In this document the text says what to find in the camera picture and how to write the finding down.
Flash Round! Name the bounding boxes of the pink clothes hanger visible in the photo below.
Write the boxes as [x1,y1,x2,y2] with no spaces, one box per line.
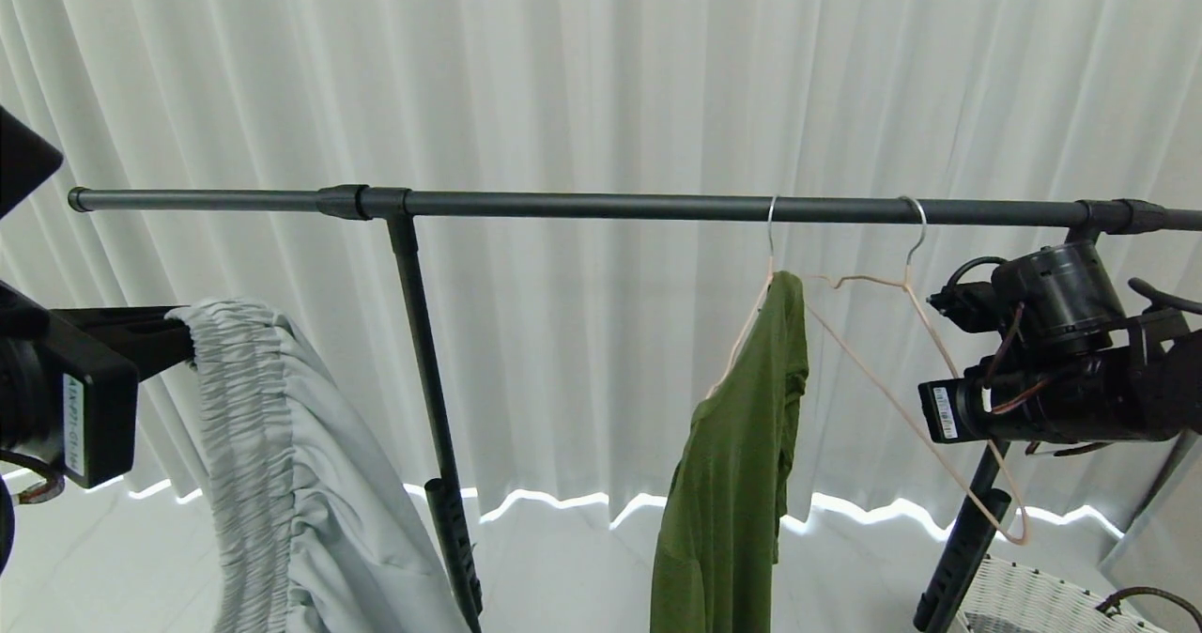
[704,195,780,399]
[806,195,1032,548]

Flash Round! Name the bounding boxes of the black clothes rack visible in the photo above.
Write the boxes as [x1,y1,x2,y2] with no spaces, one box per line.
[68,184,1202,633]

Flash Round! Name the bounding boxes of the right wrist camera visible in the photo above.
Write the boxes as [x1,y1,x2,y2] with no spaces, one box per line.
[928,281,1001,335]

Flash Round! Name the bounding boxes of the black cable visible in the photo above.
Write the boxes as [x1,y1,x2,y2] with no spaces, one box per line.
[944,255,1010,288]
[0,478,16,578]

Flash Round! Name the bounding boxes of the pale grey garment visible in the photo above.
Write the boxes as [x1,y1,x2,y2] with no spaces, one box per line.
[166,298,470,633]

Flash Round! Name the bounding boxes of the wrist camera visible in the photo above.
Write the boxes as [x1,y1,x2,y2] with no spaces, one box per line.
[928,281,1001,335]
[0,107,65,221]

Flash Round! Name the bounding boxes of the white curtain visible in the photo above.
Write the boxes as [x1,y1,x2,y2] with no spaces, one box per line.
[0,0,1202,545]

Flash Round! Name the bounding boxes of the white laundry basket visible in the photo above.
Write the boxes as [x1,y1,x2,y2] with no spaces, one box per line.
[950,555,1202,633]

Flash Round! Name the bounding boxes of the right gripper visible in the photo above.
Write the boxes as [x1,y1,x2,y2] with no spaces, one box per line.
[918,349,1167,446]

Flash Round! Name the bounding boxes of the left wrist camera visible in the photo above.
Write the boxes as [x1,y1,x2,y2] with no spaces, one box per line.
[0,107,65,221]

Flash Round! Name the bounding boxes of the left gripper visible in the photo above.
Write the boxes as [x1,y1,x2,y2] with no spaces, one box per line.
[0,281,198,490]

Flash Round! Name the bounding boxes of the green printed shirt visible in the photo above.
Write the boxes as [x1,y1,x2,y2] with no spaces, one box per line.
[650,270,810,633]

